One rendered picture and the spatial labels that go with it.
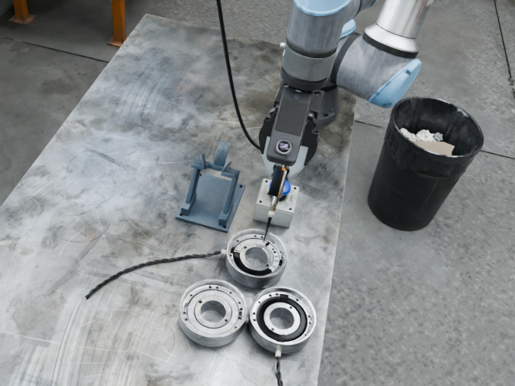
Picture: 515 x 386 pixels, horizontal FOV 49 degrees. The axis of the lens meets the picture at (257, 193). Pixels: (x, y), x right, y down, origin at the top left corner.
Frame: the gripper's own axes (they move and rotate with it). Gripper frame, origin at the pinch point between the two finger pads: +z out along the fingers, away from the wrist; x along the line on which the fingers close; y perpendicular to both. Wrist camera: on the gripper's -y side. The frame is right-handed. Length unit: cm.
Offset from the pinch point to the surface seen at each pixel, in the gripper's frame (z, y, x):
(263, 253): 11.3, -8.5, -0.7
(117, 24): 82, 161, 105
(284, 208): 8.6, 0.9, -2.1
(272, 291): 9.8, -16.6, -4.1
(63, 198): 13.1, -7.5, 37.3
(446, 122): 58, 115, -50
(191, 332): 9.6, -27.9, 5.9
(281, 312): 11.7, -18.8, -6.4
